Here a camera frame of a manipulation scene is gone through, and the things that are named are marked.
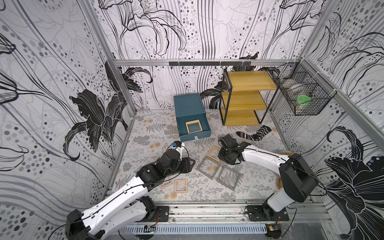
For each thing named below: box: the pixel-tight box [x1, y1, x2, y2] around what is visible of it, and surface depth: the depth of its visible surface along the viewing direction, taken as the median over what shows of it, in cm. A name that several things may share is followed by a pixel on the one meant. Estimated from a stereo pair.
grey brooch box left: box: [197, 155, 222, 180], surface depth 91 cm
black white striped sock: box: [236, 125, 272, 142], surface depth 103 cm
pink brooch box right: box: [175, 179, 188, 193], surface depth 84 cm
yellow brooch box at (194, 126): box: [185, 119, 203, 134], surface depth 92 cm
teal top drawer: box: [176, 113, 212, 143], surface depth 90 cm
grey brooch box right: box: [216, 165, 241, 191], surface depth 87 cm
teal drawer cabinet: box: [173, 93, 210, 127], surface depth 93 cm
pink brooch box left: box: [160, 180, 173, 189], surface depth 84 cm
